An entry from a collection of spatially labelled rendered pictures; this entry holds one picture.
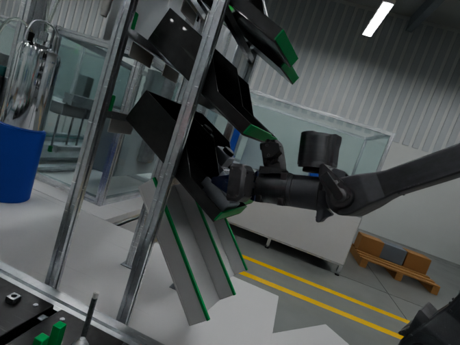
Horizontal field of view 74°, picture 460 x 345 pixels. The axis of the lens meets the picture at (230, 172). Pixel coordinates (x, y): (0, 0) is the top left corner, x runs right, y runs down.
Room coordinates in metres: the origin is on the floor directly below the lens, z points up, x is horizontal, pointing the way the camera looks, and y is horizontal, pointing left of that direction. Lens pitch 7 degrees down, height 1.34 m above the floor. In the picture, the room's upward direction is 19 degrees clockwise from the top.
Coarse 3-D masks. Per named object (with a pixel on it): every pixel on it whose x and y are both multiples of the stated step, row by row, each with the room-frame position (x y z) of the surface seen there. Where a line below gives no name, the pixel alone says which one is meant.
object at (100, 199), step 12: (72, 36) 1.37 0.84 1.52; (84, 36) 1.35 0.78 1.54; (156, 60) 1.41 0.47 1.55; (132, 72) 1.30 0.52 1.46; (132, 84) 1.30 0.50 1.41; (132, 96) 1.30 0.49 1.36; (120, 144) 1.32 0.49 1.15; (108, 156) 1.30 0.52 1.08; (108, 168) 1.30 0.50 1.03; (48, 180) 1.35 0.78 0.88; (108, 180) 1.30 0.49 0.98; (132, 192) 1.56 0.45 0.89; (96, 204) 1.30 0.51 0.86; (108, 204) 1.36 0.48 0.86
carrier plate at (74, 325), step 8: (56, 312) 0.47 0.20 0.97; (64, 312) 0.48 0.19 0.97; (48, 320) 0.45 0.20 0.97; (56, 320) 0.45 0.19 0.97; (64, 320) 0.46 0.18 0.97; (72, 320) 0.46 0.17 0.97; (80, 320) 0.47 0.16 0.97; (32, 328) 0.42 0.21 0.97; (40, 328) 0.43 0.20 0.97; (48, 328) 0.43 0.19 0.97; (72, 328) 0.45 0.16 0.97; (80, 328) 0.45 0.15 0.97; (96, 328) 0.46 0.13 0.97; (24, 336) 0.40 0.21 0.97; (32, 336) 0.41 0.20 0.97; (64, 336) 0.43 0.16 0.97; (72, 336) 0.43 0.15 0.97; (80, 336) 0.44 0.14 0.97; (88, 336) 0.44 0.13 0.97; (96, 336) 0.45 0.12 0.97; (104, 336) 0.45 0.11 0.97; (112, 336) 0.46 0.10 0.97; (8, 344) 0.38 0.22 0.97; (16, 344) 0.39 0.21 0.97; (24, 344) 0.39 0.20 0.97; (32, 344) 0.39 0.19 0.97; (96, 344) 0.43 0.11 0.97; (104, 344) 0.44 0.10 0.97; (112, 344) 0.44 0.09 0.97; (120, 344) 0.45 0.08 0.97; (128, 344) 0.45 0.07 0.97
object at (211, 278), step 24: (144, 192) 0.59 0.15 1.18; (168, 216) 0.56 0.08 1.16; (192, 216) 0.68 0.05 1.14; (168, 240) 0.55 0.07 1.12; (192, 240) 0.66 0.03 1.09; (168, 264) 0.55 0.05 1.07; (192, 264) 0.62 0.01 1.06; (216, 264) 0.65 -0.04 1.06; (192, 288) 0.53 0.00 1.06; (216, 288) 0.64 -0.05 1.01; (192, 312) 0.52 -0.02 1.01
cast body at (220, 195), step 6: (222, 174) 0.58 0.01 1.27; (228, 174) 0.58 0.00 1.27; (204, 180) 0.61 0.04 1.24; (210, 180) 0.59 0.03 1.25; (204, 186) 0.61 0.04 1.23; (210, 186) 0.58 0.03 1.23; (216, 186) 0.58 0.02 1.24; (210, 192) 0.58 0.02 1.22; (216, 192) 0.57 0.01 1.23; (222, 192) 0.57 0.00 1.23; (210, 198) 0.58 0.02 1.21; (216, 198) 0.57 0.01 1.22; (222, 198) 0.57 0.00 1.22; (216, 204) 0.57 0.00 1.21; (222, 204) 0.56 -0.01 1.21; (228, 204) 0.56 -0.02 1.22; (234, 204) 0.57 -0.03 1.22; (222, 210) 0.56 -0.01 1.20
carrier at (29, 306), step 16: (0, 288) 0.48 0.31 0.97; (16, 288) 0.49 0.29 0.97; (0, 304) 0.45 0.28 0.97; (16, 304) 0.46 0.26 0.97; (32, 304) 0.47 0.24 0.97; (48, 304) 0.48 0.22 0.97; (0, 320) 0.42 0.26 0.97; (16, 320) 0.43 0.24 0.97; (32, 320) 0.44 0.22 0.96; (0, 336) 0.39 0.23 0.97
